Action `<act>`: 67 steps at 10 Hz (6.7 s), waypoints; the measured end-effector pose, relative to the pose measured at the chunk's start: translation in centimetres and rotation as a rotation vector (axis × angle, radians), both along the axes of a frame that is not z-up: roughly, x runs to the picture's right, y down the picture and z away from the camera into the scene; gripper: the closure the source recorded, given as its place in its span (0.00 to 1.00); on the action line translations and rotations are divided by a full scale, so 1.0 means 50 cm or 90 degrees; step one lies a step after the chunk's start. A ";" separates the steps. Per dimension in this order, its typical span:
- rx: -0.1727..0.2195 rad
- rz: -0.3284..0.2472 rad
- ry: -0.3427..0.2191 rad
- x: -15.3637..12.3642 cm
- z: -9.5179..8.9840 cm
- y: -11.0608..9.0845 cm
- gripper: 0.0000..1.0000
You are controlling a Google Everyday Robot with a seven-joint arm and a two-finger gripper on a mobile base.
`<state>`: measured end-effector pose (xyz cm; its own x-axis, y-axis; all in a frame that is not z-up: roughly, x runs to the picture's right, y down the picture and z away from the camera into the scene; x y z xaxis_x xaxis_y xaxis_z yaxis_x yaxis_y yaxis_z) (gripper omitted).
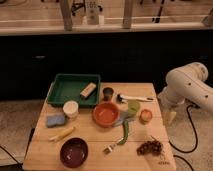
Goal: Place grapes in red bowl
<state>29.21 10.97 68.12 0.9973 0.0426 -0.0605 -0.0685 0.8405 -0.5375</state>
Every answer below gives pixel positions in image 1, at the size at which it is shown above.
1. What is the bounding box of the blue sponge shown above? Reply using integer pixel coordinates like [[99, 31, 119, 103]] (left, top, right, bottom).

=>
[[46, 114, 66, 128]]

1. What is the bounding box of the wooden post left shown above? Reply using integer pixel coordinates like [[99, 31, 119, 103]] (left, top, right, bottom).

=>
[[59, 0, 73, 31]]

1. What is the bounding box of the grey cloth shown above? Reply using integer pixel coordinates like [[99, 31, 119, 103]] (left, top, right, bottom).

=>
[[113, 111, 133, 127]]

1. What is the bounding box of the yellow banana toy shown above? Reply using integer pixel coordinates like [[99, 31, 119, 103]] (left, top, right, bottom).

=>
[[48, 127, 76, 142]]

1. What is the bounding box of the wooden post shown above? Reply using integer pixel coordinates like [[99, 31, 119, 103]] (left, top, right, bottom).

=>
[[59, 0, 73, 31], [122, 0, 133, 29]]

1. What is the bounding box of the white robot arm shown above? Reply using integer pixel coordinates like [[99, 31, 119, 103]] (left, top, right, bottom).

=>
[[158, 62, 213, 126]]

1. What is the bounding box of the wooden post right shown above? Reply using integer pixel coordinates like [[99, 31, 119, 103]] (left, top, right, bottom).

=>
[[122, 0, 133, 29]]

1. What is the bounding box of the white cup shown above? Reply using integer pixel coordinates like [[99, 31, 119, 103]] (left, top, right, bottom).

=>
[[63, 101, 79, 119]]

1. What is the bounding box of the green plastic tray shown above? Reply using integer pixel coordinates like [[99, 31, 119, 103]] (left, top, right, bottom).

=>
[[46, 73, 101, 108]]

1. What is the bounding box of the dark grape bunch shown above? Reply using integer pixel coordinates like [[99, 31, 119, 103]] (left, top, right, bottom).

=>
[[136, 138, 163, 156]]

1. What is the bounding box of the dark metal cup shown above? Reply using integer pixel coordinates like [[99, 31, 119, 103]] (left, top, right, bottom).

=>
[[103, 87, 114, 101]]

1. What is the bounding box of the white handled brush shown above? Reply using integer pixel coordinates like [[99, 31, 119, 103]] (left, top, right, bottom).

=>
[[117, 94, 153, 103]]

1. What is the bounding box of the black cable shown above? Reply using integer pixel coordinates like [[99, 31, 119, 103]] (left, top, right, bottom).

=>
[[168, 103, 200, 171]]

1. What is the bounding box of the wooden block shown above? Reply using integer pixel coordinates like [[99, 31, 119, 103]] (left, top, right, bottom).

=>
[[80, 83, 96, 98]]

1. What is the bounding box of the dark purple bowl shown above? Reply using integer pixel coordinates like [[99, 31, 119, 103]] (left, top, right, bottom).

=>
[[60, 137, 88, 168]]

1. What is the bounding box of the green round lid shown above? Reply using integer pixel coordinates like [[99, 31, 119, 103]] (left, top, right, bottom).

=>
[[128, 100, 140, 115]]

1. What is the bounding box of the red orange bowl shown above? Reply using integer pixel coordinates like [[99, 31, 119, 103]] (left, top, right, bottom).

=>
[[92, 102, 120, 127]]

